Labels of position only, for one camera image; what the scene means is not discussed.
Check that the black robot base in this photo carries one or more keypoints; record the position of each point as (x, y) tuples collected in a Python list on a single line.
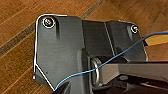
[(60, 50)]

